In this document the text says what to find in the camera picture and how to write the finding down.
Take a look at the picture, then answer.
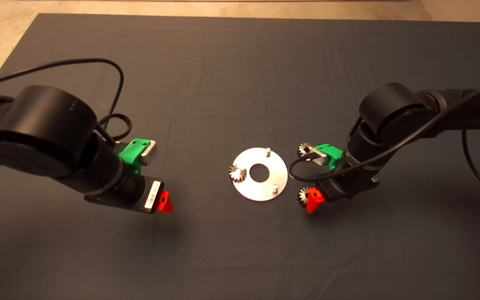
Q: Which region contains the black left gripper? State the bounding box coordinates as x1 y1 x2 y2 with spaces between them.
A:
84 175 174 215

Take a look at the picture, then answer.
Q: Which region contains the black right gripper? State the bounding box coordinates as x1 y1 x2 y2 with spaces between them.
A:
305 167 380 214

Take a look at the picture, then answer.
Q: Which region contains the round metal carrier plate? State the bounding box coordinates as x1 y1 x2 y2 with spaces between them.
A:
232 147 288 202

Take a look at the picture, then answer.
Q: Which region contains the dark grey table cloth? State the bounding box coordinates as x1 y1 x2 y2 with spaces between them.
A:
0 14 480 300

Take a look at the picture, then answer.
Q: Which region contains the green right camera mount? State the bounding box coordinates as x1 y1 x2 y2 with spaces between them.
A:
315 143 344 170

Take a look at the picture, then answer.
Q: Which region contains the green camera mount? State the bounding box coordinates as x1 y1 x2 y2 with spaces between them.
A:
119 138 151 173
315 143 344 170

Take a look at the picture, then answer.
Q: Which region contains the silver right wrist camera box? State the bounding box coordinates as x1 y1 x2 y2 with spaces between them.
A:
310 146 328 166

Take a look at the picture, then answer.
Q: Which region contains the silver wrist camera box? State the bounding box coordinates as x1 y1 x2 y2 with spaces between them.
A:
310 146 328 166
140 140 158 166

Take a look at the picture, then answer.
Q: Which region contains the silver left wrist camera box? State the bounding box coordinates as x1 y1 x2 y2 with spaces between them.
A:
140 140 158 166

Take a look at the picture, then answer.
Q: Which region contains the thin black right camera cable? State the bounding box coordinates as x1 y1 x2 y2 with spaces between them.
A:
288 83 480 183

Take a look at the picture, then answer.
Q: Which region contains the thin black camera cable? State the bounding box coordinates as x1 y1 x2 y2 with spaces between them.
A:
0 58 133 144
288 83 480 183

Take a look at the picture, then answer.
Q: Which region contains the green left camera mount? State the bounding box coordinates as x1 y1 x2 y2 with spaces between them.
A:
119 138 151 173

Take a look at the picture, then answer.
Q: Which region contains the thin black left camera cable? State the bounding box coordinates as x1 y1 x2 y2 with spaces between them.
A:
0 58 133 144

